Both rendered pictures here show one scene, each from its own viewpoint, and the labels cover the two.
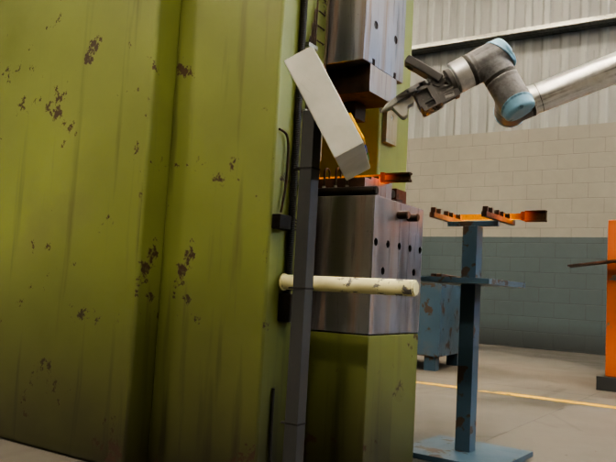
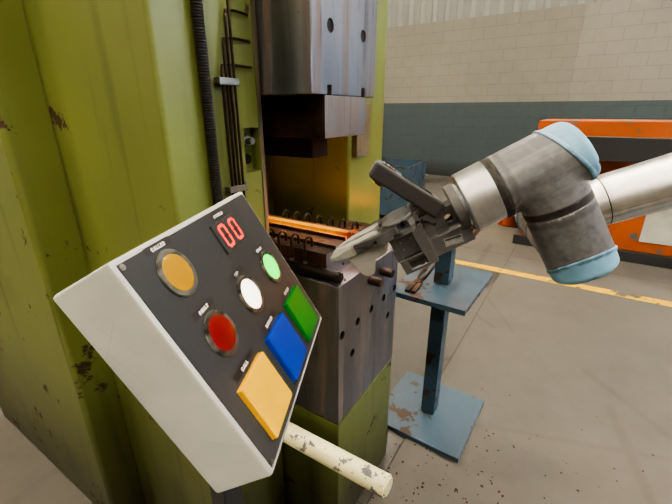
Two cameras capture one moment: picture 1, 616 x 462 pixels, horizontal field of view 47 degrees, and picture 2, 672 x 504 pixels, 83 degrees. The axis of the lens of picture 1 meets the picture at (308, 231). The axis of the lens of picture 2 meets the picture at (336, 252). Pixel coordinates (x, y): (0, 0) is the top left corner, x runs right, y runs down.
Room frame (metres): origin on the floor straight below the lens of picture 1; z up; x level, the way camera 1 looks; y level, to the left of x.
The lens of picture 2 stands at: (1.37, -0.18, 1.33)
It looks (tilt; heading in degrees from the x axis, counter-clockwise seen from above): 20 degrees down; 359
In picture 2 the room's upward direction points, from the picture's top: straight up
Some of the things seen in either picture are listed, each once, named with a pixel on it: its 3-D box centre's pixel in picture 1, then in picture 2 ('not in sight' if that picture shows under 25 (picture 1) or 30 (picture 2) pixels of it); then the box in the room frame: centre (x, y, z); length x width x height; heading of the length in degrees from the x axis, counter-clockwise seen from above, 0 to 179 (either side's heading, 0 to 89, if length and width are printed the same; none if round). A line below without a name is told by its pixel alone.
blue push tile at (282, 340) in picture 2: not in sight; (284, 346); (1.84, -0.12, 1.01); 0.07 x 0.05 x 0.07; 172
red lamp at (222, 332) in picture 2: not in sight; (221, 332); (1.75, -0.06, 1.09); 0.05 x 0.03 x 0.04; 147
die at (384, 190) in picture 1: (326, 190); (287, 238); (2.49, -0.06, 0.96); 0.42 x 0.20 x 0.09; 57
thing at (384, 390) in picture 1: (321, 394); (303, 410); (2.54, -0.08, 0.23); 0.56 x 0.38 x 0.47; 57
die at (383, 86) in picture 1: (331, 92); (282, 116); (2.49, -0.06, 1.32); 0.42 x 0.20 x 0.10; 57
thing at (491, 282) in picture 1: (470, 281); (442, 283); (2.77, -0.65, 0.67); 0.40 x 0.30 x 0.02; 145
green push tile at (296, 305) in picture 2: not in sight; (299, 313); (1.94, -0.13, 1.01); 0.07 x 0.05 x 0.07; 172
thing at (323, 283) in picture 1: (346, 284); (301, 439); (2.03, -0.12, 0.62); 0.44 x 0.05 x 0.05; 57
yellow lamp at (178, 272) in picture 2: not in sight; (177, 272); (1.75, -0.02, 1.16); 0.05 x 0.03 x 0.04; 147
